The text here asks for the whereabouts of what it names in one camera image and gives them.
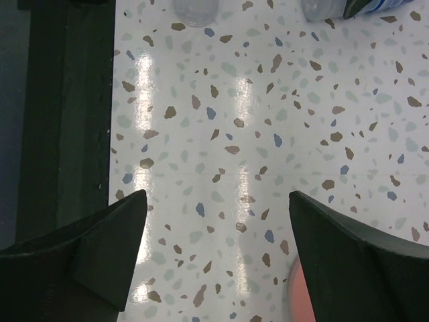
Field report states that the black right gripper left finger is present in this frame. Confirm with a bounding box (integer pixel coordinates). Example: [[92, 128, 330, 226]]
[[1, 190, 147, 321]]

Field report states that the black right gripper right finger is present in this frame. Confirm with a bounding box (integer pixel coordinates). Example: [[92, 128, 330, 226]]
[[289, 191, 428, 321]]

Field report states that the blue label water bottle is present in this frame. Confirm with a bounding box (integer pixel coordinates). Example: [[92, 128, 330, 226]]
[[301, 0, 413, 21], [172, 0, 219, 28]]

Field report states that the pink three-tier shelf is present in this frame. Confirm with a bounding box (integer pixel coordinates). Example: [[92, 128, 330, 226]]
[[288, 257, 316, 322]]

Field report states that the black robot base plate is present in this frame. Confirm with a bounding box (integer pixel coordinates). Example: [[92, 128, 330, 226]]
[[1, 1, 115, 248]]

